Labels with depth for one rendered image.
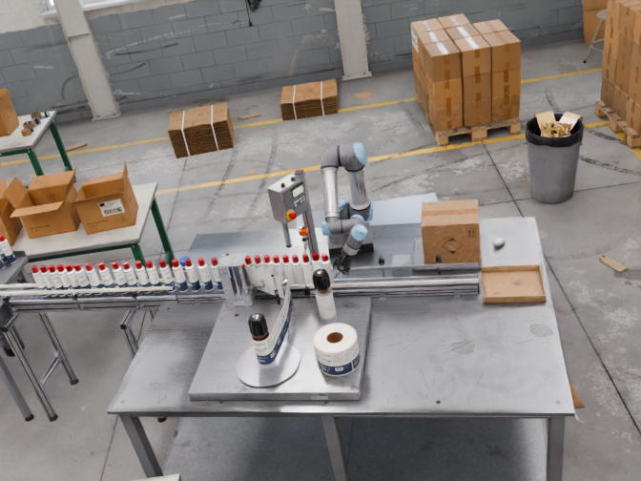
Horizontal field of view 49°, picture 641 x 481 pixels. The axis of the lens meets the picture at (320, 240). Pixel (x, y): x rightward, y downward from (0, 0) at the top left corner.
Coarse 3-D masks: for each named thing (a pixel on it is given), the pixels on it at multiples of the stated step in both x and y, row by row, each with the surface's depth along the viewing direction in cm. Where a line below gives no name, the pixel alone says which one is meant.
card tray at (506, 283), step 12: (528, 264) 366; (492, 276) 369; (504, 276) 367; (516, 276) 366; (528, 276) 364; (540, 276) 363; (492, 288) 360; (504, 288) 359; (516, 288) 358; (528, 288) 356; (540, 288) 355; (492, 300) 351; (504, 300) 350; (516, 300) 348; (528, 300) 347; (540, 300) 346
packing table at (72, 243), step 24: (144, 192) 523; (144, 216) 492; (24, 240) 489; (48, 240) 484; (72, 240) 478; (96, 240) 474; (120, 240) 469; (168, 240) 556; (144, 264) 485; (168, 264) 550
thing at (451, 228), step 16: (432, 208) 379; (448, 208) 377; (464, 208) 375; (432, 224) 366; (448, 224) 364; (464, 224) 363; (432, 240) 371; (448, 240) 370; (464, 240) 368; (432, 256) 377; (448, 256) 375; (464, 256) 374; (480, 256) 372
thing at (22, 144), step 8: (24, 120) 691; (48, 120) 681; (40, 128) 667; (56, 128) 708; (8, 136) 661; (16, 136) 658; (24, 136) 655; (32, 136) 652; (40, 136) 669; (56, 136) 709; (0, 144) 648; (8, 144) 645; (16, 144) 642; (24, 144) 639; (32, 144) 639; (56, 144) 713; (0, 152) 638; (8, 152) 644; (16, 152) 645; (24, 152) 645; (32, 152) 645; (64, 152) 719; (32, 160) 649; (64, 160) 723; (40, 168) 657
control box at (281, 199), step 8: (288, 176) 360; (288, 184) 352; (296, 184) 353; (272, 192) 351; (280, 192) 347; (288, 192) 350; (304, 192) 359; (272, 200) 355; (280, 200) 349; (288, 200) 352; (272, 208) 358; (280, 208) 353; (288, 208) 354; (296, 208) 358; (304, 208) 363; (280, 216) 356; (288, 216) 355
